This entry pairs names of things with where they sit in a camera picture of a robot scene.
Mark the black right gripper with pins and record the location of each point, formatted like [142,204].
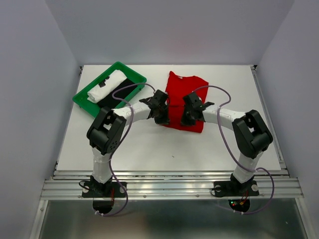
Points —
[186,122]

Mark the red t shirt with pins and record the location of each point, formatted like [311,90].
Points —
[177,87]

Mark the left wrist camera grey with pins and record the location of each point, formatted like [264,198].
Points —
[159,99]

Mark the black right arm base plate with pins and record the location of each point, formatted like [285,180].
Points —
[234,189]

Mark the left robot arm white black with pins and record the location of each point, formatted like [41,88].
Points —
[108,131]

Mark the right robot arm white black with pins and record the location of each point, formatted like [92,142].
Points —
[251,134]

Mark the black rolled t shirt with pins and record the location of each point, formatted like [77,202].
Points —
[110,102]

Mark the white rolled t shirt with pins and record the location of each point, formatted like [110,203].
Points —
[96,93]

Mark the aluminium frame rails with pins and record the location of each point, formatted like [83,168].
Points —
[171,202]

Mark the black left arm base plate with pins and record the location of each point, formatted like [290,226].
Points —
[92,190]

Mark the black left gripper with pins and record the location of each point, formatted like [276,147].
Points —
[165,120]

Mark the green plastic tray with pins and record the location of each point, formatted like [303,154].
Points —
[93,109]

